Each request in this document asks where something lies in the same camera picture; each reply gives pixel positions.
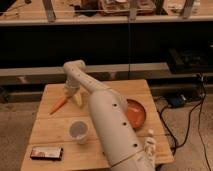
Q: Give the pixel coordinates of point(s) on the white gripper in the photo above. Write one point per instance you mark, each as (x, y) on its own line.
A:
(70, 90)

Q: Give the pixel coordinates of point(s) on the orange pepper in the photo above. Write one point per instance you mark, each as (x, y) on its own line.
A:
(58, 105)

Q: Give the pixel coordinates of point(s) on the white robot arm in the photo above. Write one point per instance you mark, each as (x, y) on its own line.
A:
(107, 108)

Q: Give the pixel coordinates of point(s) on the white ceramic cup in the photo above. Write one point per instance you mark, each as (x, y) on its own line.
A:
(79, 132)

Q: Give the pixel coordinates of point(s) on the wooden table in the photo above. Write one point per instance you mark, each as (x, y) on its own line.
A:
(53, 130)

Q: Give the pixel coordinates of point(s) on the orange bowl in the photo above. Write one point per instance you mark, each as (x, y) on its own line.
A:
(136, 114)

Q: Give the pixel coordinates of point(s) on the black rectangular box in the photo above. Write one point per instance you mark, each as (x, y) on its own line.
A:
(46, 153)

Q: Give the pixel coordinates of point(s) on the white squeeze bottle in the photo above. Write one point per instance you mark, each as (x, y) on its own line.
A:
(150, 146)

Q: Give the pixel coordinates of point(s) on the black power adapter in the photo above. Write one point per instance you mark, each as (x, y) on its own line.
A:
(175, 101)

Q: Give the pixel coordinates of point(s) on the metal shelf rack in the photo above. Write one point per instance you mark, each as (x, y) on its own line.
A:
(162, 40)

